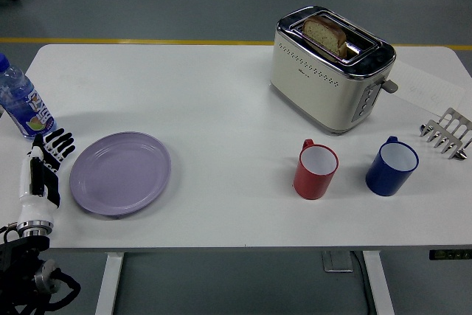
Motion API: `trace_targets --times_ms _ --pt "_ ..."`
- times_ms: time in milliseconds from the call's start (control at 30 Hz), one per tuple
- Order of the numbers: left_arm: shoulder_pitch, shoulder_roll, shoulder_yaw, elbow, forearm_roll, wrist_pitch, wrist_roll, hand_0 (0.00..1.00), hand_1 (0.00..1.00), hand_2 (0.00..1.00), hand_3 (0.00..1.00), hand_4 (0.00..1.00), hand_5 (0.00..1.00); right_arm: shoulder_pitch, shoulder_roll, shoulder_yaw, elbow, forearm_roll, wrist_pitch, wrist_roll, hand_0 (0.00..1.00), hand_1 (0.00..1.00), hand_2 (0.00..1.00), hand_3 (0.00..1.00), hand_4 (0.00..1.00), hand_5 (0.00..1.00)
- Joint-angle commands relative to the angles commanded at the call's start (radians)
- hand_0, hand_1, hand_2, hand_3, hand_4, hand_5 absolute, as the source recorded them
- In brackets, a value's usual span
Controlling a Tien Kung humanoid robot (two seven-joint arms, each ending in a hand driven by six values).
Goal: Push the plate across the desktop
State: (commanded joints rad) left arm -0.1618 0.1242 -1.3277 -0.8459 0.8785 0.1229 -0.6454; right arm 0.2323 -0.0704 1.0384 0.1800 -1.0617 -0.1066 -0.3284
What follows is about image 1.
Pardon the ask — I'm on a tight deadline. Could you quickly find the steel toast rack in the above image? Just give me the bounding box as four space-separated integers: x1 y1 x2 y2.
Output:
419 107 472 162

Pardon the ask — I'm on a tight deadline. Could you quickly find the red enamel mug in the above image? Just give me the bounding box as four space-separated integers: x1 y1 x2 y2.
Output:
293 138 339 201

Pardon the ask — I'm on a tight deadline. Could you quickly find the white table leg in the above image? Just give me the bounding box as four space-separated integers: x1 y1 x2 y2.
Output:
94 252 125 315
361 251 397 315

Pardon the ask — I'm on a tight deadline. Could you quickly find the lilac round plate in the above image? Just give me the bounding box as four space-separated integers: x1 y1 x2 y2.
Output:
69 131 173 217

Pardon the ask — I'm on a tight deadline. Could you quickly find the brown bread slice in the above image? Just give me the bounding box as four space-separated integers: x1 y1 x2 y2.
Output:
302 15 348 58

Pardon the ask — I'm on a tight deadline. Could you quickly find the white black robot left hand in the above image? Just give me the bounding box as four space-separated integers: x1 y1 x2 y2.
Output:
18 128 77 224

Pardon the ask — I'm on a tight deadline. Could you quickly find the clear plastic water bottle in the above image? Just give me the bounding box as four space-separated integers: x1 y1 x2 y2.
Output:
0 52 56 140

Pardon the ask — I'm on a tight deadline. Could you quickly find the white paper sheet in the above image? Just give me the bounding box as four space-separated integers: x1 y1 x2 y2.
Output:
386 60 465 117

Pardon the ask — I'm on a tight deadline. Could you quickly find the grey floor socket box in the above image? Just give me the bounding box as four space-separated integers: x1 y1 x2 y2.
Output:
322 251 355 274

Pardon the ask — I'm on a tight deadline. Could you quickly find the blue enamel mug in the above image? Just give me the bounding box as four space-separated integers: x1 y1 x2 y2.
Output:
365 136 420 197

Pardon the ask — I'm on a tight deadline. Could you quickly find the black desk control panel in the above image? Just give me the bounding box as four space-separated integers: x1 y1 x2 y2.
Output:
428 249 472 260

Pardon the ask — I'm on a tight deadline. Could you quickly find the cream chrome toaster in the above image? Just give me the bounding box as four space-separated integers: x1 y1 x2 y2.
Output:
268 5 400 136

